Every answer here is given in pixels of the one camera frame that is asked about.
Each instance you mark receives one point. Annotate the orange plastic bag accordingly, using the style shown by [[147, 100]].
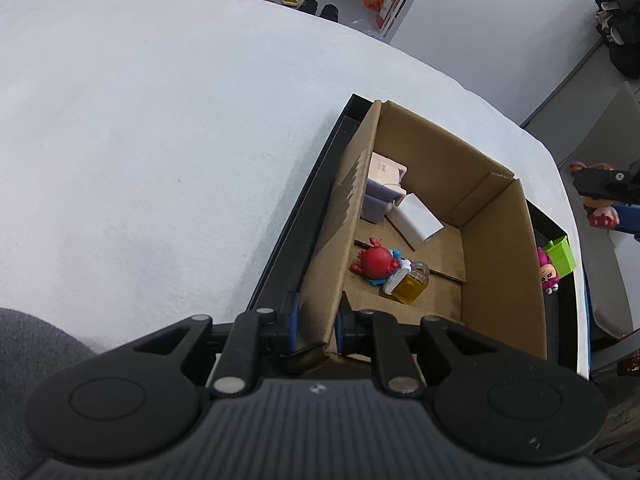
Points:
[[376, 2]]

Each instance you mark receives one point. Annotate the white rectangular box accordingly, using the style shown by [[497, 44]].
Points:
[[417, 220]]

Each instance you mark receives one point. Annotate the green plastic block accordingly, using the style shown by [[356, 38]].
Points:
[[561, 255]]

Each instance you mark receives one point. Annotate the dark clothes pile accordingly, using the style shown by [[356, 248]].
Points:
[[622, 25]]

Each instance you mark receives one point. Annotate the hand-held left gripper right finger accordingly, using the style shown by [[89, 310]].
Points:
[[340, 331]]

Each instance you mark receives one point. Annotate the person's grey trouser leg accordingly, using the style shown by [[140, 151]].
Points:
[[35, 380]]

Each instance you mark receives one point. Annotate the black shallow tray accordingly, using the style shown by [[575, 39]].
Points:
[[300, 240]]

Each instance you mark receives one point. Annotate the pink doll figure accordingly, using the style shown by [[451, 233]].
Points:
[[547, 272]]

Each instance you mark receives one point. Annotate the white table cloth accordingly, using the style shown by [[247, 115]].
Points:
[[150, 135]]

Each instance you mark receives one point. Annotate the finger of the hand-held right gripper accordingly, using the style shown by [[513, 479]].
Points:
[[627, 220], [607, 181]]

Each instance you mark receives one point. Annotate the brown cardboard box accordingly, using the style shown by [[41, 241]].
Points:
[[425, 160]]

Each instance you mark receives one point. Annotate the yellow perfume bottle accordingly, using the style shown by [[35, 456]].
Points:
[[411, 287]]

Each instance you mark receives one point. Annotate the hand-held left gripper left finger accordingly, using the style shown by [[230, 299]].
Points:
[[295, 321]]

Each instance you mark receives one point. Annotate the red crab toy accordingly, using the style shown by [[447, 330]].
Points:
[[376, 260]]

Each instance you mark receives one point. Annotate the red dress doll figure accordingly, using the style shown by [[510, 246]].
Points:
[[602, 215]]

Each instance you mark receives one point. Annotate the white lavender plastic toy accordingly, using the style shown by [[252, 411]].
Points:
[[382, 180]]

